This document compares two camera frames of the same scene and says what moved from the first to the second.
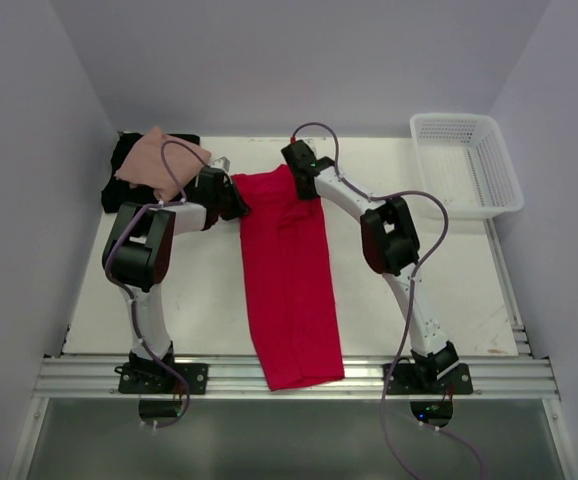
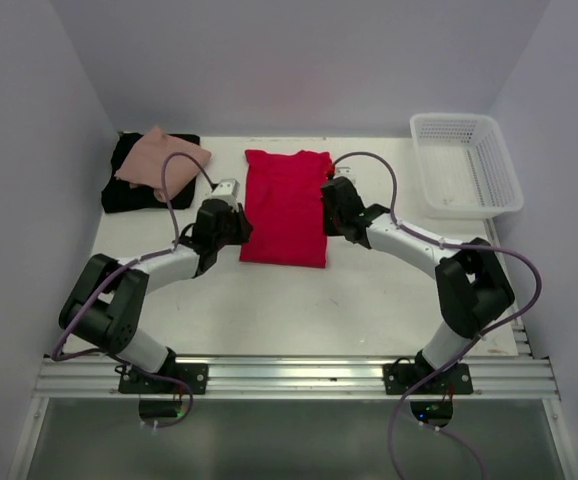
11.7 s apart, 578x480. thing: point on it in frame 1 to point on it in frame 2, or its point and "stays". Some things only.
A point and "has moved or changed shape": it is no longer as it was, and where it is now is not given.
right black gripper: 306,195 to 328,228
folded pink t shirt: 145,168 stays
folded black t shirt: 117,193 stays
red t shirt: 292,306 has moved or changed shape
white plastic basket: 465,161 stays
